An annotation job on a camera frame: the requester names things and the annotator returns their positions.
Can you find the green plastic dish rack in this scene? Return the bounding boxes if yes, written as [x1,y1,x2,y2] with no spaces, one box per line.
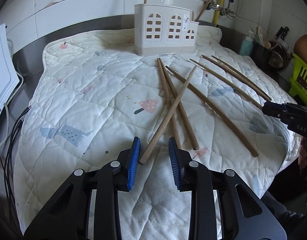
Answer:
[289,53,307,106]

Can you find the teal soap bottle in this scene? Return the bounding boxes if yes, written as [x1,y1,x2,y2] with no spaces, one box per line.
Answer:
[239,30,254,56]

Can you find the white quilted mat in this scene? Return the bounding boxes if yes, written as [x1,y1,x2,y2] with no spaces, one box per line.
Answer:
[13,26,300,239]

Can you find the white plastic utensil holder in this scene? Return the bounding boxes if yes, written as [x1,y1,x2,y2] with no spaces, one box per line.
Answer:
[134,4,198,56]

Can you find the black utensil container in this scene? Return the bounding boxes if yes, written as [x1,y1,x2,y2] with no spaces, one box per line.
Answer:
[251,41,288,69]

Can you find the person's right hand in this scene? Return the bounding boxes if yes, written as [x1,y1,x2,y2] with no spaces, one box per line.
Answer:
[298,137,307,169]

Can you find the black cables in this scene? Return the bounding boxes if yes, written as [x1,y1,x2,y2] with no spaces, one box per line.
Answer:
[0,106,31,228]

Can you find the yellow gas hose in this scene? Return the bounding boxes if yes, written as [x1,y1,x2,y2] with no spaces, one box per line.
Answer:
[212,0,231,26]

